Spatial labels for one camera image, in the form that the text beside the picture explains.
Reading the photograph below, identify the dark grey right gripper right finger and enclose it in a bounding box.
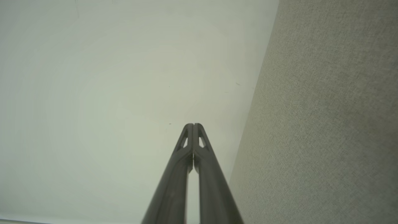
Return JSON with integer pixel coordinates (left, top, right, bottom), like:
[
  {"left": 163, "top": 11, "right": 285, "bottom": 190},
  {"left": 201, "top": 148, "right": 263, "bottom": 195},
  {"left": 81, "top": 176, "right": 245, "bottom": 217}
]
[{"left": 193, "top": 123, "right": 244, "bottom": 224}]

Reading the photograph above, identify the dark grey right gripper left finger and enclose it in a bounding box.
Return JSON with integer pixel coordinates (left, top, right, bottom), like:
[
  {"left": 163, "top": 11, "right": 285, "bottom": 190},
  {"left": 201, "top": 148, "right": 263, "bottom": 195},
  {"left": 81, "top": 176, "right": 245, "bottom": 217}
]
[{"left": 141, "top": 123, "right": 194, "bottom": 224}]

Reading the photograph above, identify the grey fabric sofa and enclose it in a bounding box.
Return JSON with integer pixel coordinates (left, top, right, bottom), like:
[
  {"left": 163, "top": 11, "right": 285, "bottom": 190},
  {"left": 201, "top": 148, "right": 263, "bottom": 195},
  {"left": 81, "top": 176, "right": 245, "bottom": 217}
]
[{"left": 229, "top": 0, "right": 398, "bottom": 224}]

